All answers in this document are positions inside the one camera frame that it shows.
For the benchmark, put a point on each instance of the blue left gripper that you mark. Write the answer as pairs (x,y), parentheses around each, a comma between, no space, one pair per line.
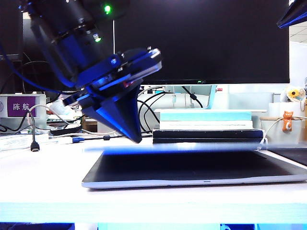
(112,72)

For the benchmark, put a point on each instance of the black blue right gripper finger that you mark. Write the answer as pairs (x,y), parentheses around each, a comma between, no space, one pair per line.
(293,15)

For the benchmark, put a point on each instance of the gray Dell laptop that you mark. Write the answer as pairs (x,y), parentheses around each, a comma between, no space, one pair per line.
(192,167)

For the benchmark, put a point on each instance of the wooden cabinet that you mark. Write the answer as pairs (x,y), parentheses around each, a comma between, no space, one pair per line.
(90,125)

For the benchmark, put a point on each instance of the black flat case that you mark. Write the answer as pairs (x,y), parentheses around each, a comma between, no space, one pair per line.
(64,131)

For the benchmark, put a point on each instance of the white bottle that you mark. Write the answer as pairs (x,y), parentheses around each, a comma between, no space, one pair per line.
(57,108)

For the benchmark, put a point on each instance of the white video adapter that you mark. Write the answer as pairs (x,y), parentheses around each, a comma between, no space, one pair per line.
(64,141)

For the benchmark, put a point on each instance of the sunflower plush toy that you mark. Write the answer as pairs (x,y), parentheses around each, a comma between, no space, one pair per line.
(294,93)

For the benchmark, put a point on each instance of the purple name plate holder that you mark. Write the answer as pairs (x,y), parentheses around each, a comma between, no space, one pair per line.
(21,107)

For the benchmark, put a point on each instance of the large black AOC monitor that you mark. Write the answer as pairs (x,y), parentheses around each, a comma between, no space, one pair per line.
(204,36)

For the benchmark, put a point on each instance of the white plastic container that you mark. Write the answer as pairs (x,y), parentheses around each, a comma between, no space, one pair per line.
(283,109)

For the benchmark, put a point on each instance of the teal book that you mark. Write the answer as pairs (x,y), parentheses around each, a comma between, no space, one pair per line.
(204,116)

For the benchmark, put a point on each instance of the white book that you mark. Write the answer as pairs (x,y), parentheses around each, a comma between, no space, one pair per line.
(204,125)

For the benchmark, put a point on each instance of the white printed booklet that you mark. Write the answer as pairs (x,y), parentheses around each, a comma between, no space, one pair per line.
(14,142)

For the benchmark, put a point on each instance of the wooden box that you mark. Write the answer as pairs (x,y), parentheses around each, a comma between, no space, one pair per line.
(305,124)

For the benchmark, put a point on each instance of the white plant pot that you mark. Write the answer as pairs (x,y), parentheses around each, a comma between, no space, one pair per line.
(275,135)

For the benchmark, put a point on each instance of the black monitor with silver bezel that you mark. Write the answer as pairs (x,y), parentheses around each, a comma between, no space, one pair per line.
(9,28)

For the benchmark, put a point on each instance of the dark blue object under table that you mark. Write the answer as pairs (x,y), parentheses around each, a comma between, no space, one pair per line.
(36,226)
(237,227)

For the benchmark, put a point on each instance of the black mouse pad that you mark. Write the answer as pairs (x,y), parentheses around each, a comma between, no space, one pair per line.
(292,156)

